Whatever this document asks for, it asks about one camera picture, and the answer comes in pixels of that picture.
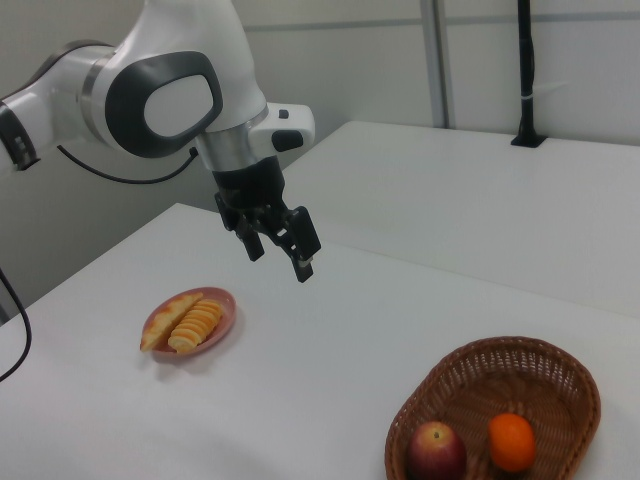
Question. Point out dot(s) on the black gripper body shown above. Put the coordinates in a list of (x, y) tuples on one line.
[(250, 192)]

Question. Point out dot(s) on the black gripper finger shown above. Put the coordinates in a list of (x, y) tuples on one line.
[(302, 235), (251, 242)]

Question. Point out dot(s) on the ridged toy bread roll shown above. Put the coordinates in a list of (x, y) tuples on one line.
[(195, 325)]

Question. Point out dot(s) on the braided toy bread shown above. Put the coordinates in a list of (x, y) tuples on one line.
[(160, 325)]

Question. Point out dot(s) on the red toy apple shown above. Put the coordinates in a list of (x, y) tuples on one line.
[(435, 455)]

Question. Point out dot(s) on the toy orange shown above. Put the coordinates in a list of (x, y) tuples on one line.
[(512, 442)]

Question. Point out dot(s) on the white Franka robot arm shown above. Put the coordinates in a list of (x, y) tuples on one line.
[(175, 100)]

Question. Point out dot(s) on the pink plate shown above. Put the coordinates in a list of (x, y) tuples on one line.
[(222, 310)]

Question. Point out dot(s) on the brown woven basket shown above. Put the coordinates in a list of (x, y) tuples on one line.
[(500, 380)]

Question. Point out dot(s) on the grey partition post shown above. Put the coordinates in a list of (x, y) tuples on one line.
[(437, 60)]

